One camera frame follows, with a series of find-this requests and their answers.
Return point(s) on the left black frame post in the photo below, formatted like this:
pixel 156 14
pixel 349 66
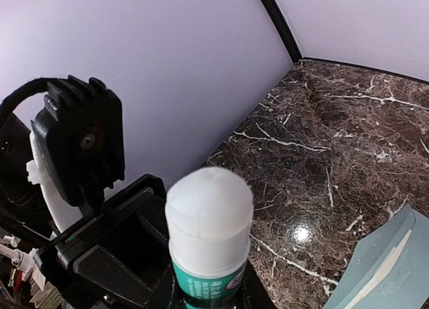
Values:
pixel 283 29

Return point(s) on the beige lined letter paper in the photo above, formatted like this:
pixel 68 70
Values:
pixel 382 271

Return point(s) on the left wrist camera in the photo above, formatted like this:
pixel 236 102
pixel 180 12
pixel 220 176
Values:
pixel 76 142

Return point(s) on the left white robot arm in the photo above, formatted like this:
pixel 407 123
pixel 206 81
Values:
pixel 23 200

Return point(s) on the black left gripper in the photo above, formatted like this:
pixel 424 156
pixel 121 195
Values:
pixel 119 256

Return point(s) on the teal envelope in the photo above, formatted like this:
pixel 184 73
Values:
pixel 406 286

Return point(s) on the white green glue stick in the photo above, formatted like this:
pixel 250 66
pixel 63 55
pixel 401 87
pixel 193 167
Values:
pixel 209 214

